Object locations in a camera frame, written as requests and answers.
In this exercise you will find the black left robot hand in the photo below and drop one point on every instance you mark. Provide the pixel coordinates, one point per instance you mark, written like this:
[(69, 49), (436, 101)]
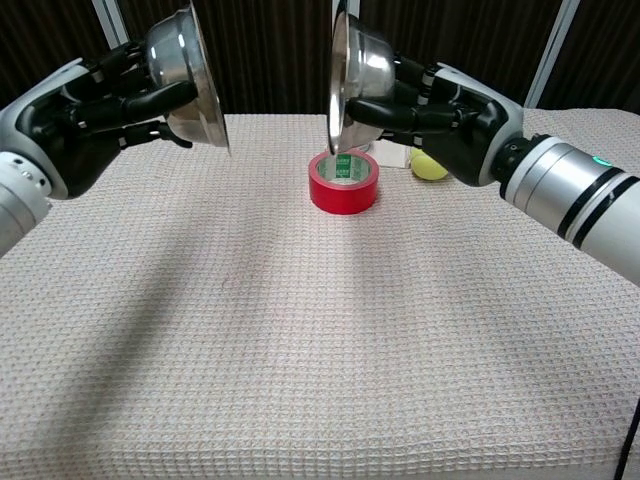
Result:
[(65, 130)]

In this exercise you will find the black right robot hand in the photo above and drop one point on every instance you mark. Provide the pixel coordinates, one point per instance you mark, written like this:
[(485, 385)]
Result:
[(465, 130)]

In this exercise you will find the stainless steel bowl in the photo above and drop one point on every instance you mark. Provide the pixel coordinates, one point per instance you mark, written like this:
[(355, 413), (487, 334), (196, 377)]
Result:
[(175, 50), (365, 60)]

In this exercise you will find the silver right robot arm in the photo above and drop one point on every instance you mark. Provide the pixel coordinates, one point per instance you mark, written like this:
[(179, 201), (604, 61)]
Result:
[(575, 192)]

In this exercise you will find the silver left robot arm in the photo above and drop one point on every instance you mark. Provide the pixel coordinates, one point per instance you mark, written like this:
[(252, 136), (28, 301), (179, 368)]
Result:
[(15, 210)]

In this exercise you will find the yellow tennis ball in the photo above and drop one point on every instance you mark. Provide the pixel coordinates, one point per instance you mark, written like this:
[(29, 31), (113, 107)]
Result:
[(427, 168)]

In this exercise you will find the white open box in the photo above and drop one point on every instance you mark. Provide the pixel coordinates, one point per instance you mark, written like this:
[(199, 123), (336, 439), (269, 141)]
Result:
[(391, 155)]

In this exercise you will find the red tape roll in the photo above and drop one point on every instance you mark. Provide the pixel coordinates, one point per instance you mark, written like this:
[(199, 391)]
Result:
[(342, 197)]

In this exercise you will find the beige waffle-weave tablecloth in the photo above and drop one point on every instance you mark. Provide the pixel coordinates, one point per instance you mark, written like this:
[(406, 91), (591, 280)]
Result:
[(320, 340)]

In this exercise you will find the aluminium frame post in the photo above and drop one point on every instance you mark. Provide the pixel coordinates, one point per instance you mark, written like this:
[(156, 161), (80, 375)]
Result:
[(353, 6), (110, 20), (550, 55)]

